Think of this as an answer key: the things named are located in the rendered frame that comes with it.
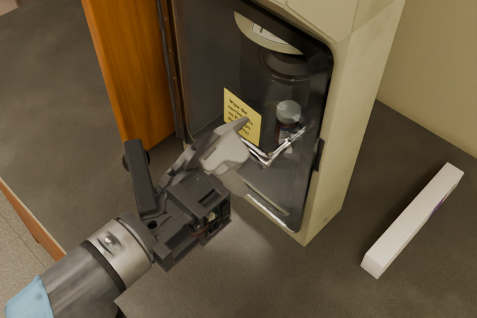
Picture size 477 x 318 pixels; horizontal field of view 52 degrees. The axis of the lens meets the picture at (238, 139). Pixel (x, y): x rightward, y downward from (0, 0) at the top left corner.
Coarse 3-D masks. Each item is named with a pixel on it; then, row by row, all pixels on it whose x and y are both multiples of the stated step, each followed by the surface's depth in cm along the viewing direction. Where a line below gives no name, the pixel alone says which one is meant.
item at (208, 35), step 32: (192, 0) 65; (224, 0) 60; (192, 32) 70; (224, 32) 64; (256, 32) 59; (288, 32) 54; (192, 64) 75; (224, 64) 68; (256, 64) 62; (288, 64) 57; (320, 64) 53; (192, 96) 81; (256, 96) 67; (288, 96) 61; (320, 96) 56; (192, 128) 89; (288, 128) 65; (320, 128) 61; (288, 160) 70; (256, 192) 84; (288, 192) 75; (288, 224) 82
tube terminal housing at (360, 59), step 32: (384, 0) 52; (352, 32) 50; (384, 32) 57; (352, 64) 55; (384, 64) 63; (352, 96) 61; (352, 128) 68; (352, 160) 78; (320, 192) 74; (320, 224) 86
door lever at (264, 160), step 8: (240, 136) 68; (248, 144) 67; (280, 144) 67; (288, 144) 67; (256, 152) 66; (264, 152) 66; (272, 152) 66; (280, 152) 67; (288, 152) 68; (256, 160) 66; (264, 160) 65; (272, 160) 65; (264, 168) 66
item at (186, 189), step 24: (192, 168) 61; (168, 192) 59; (192, 192) 59; (216, 192) 59; (120, 216) 57; (144, 216) 59; (168, 216) 59; (192, 216) 58; (216, 216) 60; (144, 240) 55; (168, 240) 57; (192, 240) 58; (168, 264) 57
